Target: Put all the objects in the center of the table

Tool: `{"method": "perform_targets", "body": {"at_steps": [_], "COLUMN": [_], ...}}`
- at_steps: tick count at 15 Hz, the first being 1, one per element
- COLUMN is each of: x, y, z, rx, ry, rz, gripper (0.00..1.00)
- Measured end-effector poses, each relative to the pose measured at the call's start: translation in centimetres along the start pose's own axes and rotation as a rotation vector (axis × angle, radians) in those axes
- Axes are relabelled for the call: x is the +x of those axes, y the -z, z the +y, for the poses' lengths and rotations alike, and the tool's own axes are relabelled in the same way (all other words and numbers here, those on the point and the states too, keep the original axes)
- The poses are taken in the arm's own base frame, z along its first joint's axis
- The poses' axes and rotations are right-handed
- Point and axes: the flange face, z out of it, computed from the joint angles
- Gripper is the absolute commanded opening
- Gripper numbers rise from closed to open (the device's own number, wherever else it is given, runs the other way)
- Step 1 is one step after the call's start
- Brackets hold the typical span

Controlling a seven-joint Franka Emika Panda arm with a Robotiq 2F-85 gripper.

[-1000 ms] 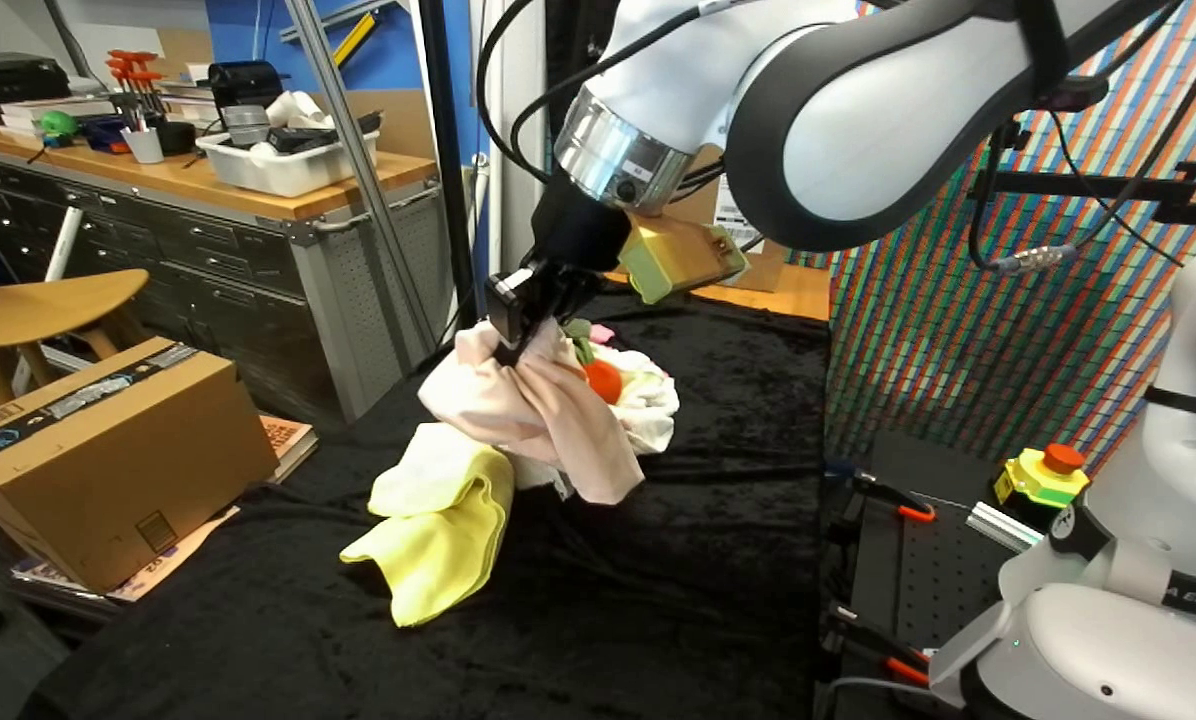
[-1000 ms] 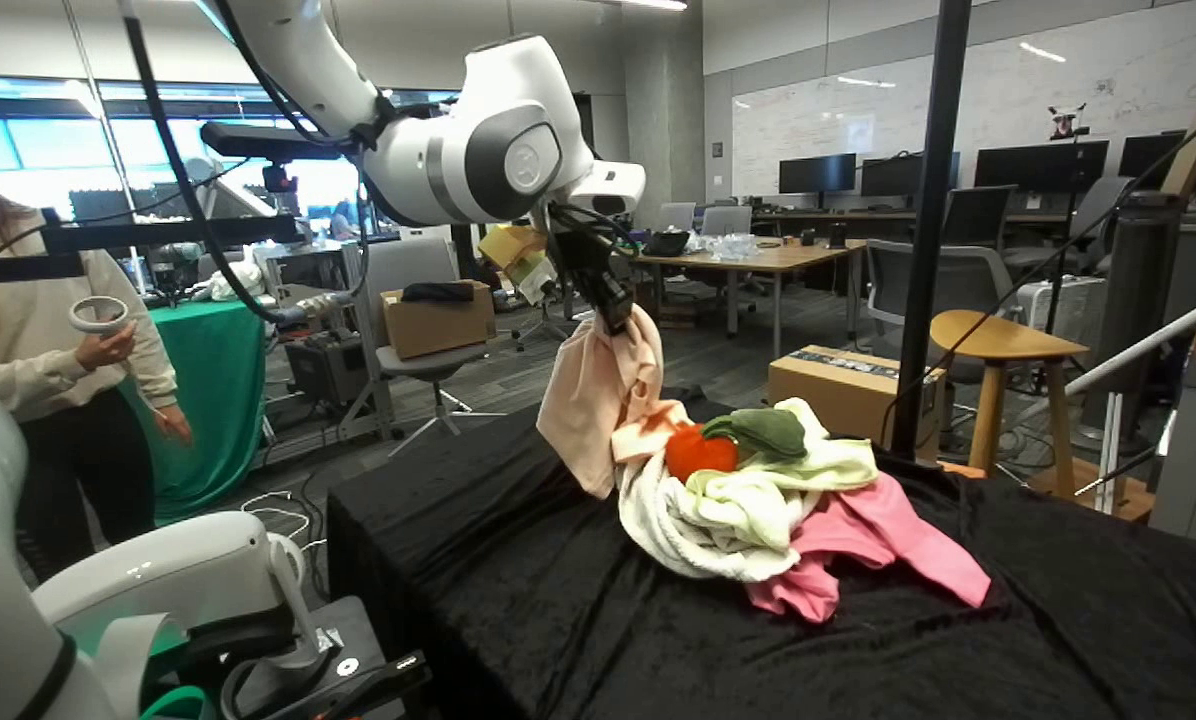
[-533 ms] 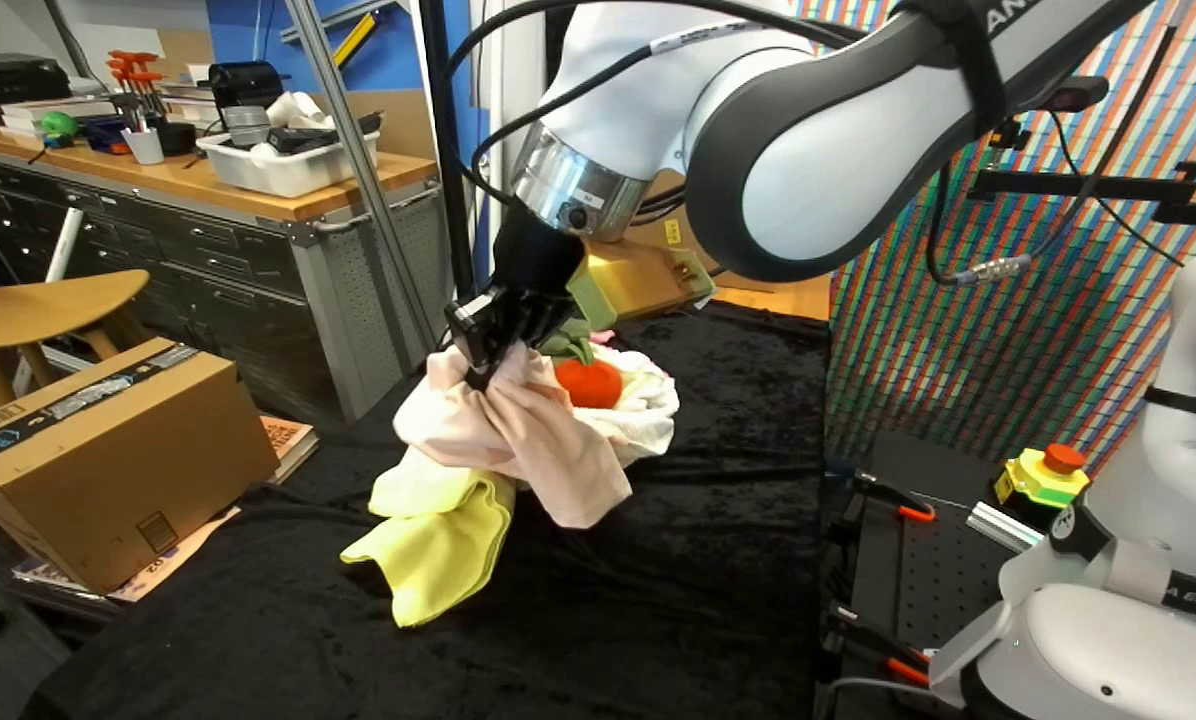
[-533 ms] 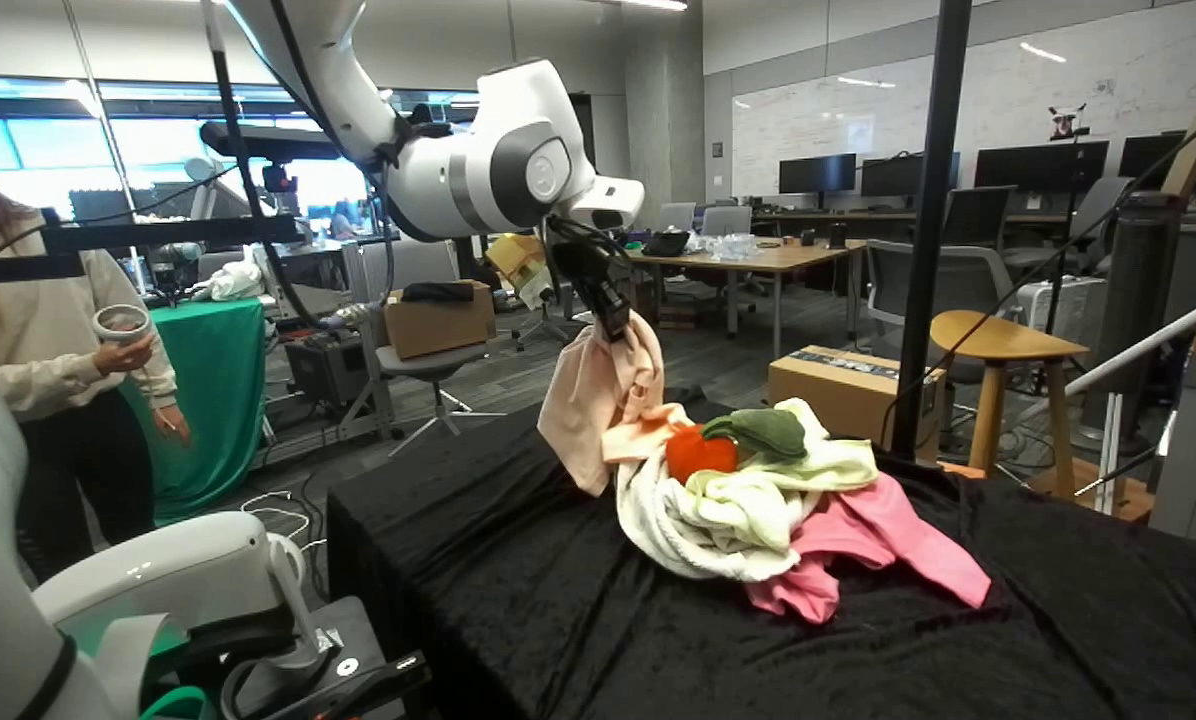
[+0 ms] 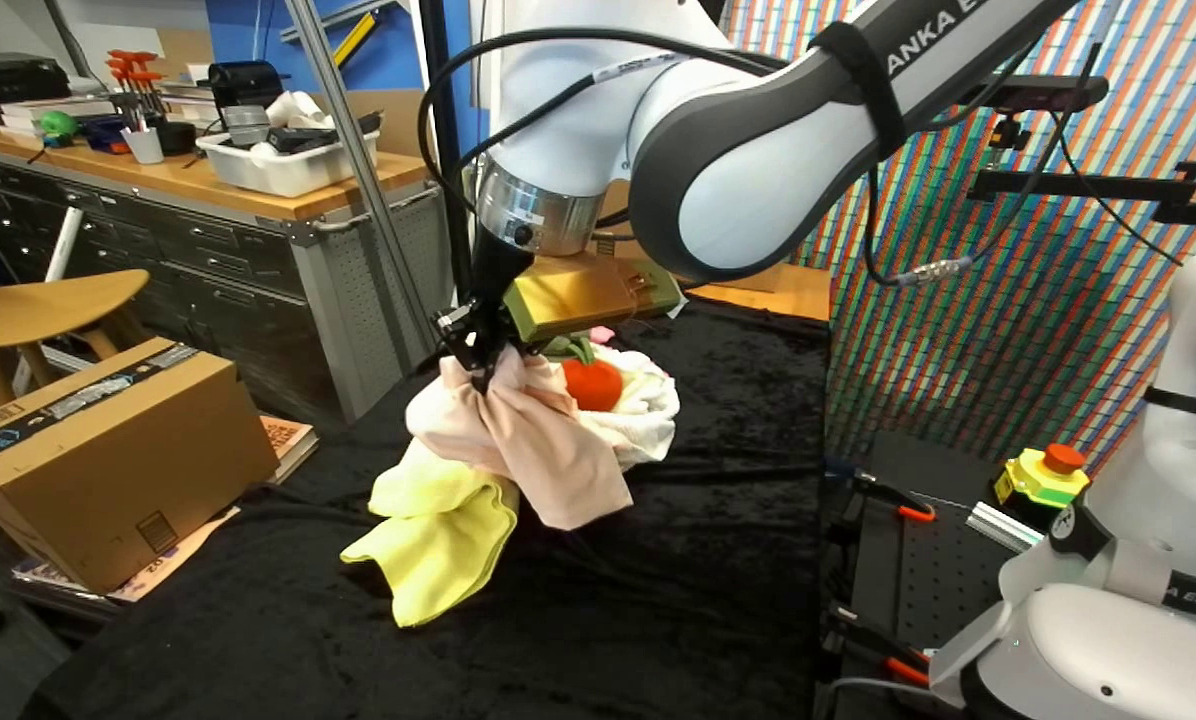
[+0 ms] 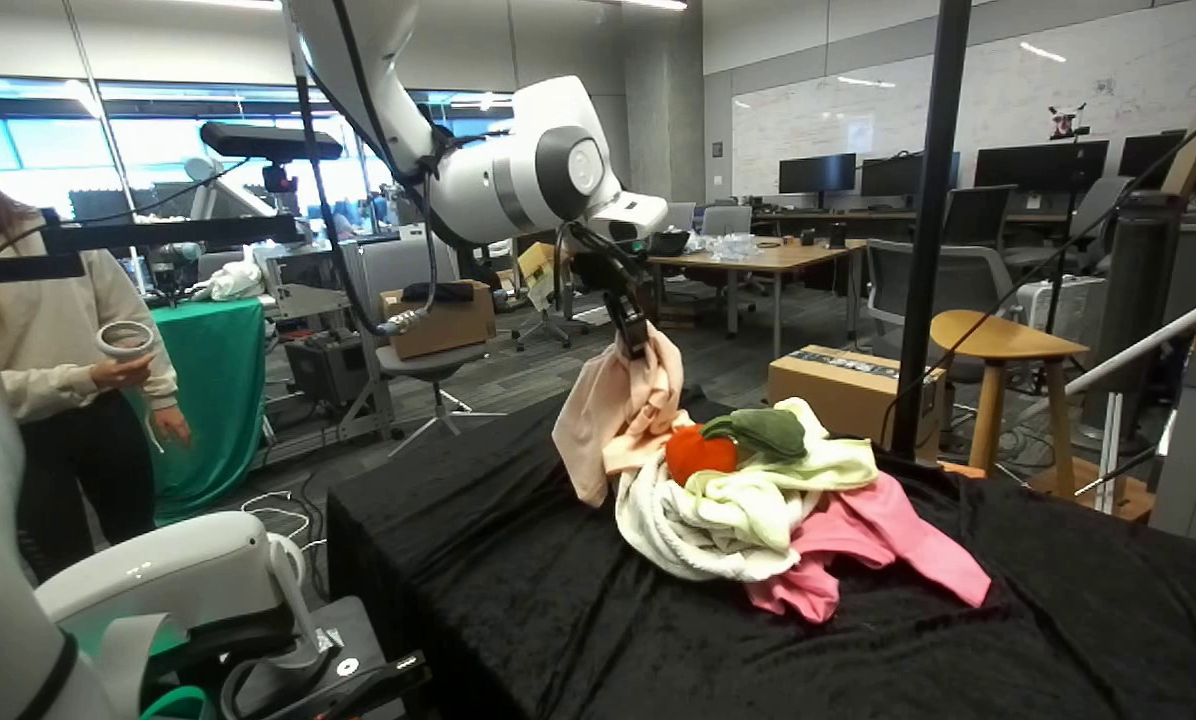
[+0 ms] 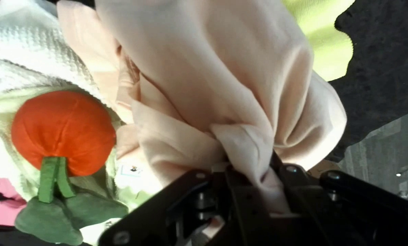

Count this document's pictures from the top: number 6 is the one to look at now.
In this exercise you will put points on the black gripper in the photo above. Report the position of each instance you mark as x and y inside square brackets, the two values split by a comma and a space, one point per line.
[605, 273]

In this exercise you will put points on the peach cloth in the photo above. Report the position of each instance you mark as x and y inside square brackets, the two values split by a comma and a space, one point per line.
[618, 412]

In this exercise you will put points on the orange plush fruit green leaves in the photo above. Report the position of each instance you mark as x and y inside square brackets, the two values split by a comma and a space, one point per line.
[700, 454]

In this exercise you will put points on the small white towel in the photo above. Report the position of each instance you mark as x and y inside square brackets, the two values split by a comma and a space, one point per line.
[679, 526]

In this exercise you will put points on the pale green terry towel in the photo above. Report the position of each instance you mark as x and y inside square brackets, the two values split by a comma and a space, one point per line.
[831, 465]

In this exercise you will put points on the white VR controller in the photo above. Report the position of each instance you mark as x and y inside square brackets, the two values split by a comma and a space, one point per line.
[124, 336]

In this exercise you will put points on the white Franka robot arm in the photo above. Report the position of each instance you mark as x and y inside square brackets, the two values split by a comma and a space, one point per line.
[517, 183]

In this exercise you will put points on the wooden office desk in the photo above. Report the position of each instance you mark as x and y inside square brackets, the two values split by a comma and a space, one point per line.
[768, 253]

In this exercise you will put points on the plain cardboard box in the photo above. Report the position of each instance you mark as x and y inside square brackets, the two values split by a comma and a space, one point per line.
[443, 324]

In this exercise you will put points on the grey office chair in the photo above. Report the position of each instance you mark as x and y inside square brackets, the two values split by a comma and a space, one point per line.
[416, 360]

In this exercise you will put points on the black computer monitor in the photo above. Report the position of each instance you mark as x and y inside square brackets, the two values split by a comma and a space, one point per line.
[888, 173]
[819, 170]
[1042, 167]
[1149, 157]

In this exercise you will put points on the black velvet tablecloth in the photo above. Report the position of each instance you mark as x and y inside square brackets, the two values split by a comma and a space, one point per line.
[491, 573]

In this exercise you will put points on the black vertical pole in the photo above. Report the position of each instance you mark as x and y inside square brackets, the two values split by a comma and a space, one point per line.
[937, 226]

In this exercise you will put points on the pink cloth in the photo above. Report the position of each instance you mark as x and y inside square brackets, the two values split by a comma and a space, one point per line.
[903, 532]

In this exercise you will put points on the wooden stool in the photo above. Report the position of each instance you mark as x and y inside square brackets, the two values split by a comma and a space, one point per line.
[1008, 341]

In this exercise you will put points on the white crumpled bag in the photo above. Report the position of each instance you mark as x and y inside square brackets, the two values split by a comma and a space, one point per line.
[231, 278]

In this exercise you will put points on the green table cover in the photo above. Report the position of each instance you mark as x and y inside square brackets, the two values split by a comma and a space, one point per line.
[216, 387]

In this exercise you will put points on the grey metal tripod pole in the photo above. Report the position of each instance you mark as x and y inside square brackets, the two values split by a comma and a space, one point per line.
[1139, 349]

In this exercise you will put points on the black computer tower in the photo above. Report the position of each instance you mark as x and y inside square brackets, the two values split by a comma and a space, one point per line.
[1143, 293]

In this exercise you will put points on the person in beige sweatshirt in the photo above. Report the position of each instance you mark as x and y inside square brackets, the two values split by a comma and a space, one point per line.
[37, 320]

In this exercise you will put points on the tan wrist camera box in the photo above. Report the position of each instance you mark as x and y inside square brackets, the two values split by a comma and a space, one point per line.
[539, 263]

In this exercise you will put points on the black stereo camera bar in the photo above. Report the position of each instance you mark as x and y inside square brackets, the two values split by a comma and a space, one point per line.
[271, 139]

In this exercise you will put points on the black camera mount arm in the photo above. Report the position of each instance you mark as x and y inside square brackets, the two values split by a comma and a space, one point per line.
[130, 236]

